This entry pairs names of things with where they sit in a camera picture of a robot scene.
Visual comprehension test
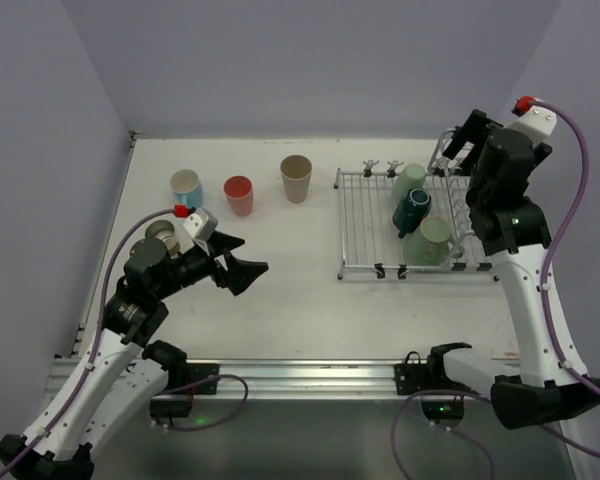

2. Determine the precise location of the pale green mug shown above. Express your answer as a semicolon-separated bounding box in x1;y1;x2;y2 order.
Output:
402;216;464;266

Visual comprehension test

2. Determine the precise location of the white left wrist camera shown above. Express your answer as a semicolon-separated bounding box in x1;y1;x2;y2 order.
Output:
182;208;218;254

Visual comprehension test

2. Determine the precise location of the dark teal mug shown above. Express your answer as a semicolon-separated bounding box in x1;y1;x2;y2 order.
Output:
392;188;432;239

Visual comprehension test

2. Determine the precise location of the pink cup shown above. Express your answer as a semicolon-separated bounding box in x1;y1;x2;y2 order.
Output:
223;176;254;216

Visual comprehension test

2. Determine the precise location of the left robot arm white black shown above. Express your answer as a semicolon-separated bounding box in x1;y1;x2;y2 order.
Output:
0;232;269;479

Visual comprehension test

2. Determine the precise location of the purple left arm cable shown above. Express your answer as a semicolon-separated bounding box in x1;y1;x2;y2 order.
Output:
0;203;249;480

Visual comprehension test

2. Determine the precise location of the aluminium rail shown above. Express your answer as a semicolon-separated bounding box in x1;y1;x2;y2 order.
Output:
44;357;496;401

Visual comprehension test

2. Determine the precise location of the beige tall cup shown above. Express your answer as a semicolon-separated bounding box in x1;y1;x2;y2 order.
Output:
280;155;312;204

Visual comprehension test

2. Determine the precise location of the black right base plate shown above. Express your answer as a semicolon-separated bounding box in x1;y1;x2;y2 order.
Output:
394;351;474;396

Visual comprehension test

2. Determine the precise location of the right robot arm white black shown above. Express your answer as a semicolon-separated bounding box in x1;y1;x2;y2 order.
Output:
428;97;600;430

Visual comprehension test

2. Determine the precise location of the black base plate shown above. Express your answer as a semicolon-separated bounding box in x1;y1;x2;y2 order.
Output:
394;351;474;396
185;362;220;396

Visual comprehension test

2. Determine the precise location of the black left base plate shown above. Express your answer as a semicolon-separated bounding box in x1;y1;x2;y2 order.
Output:
185;362;220;396

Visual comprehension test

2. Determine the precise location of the cream brown mug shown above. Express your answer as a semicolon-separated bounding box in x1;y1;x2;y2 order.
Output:
145;220;180;255

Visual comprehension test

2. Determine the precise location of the metal wire dish rack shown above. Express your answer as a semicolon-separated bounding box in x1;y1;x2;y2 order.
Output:
334;128;492;280

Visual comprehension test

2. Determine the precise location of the light green cup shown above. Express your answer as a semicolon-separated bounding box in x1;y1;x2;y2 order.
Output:
391;163;427;204

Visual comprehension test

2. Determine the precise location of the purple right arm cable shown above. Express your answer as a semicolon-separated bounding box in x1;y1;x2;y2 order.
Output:
389;99;600;480

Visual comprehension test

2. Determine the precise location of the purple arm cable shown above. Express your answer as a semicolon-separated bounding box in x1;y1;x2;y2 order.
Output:
389;99;600;480
0;203;249;480

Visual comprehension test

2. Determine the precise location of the light blue mug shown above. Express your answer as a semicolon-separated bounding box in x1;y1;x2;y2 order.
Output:
170;169;204;208

